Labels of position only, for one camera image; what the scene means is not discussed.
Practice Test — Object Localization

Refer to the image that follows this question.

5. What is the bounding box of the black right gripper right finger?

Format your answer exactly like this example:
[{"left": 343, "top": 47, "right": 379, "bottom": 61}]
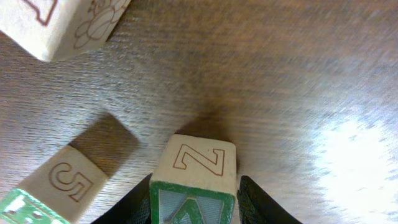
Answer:
[{"left": 237, "top": 175, "right": 302, "bottom": 224}]

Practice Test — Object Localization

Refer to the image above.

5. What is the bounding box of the wooden block green R edge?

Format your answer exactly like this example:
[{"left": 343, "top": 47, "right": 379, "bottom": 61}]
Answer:
[{"left": 1, "top": 146, "right": 108, "bottom": 223}]

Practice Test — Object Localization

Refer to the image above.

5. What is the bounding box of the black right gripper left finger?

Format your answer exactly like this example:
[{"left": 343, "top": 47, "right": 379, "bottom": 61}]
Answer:
[{"left": 91, "top": 174, "right": 152, "bottom": 224}]

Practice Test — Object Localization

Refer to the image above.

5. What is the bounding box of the wooden block green N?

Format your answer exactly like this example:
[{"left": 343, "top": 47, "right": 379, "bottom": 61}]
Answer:
[{"left": 1, "top": 0, "right": 131, "bottom": 62}]

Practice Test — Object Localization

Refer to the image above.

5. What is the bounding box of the wooden block green V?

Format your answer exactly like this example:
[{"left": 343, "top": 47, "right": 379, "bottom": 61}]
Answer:
[{"left": 149, "top": 134, "right": 237, "bottom": 224}]

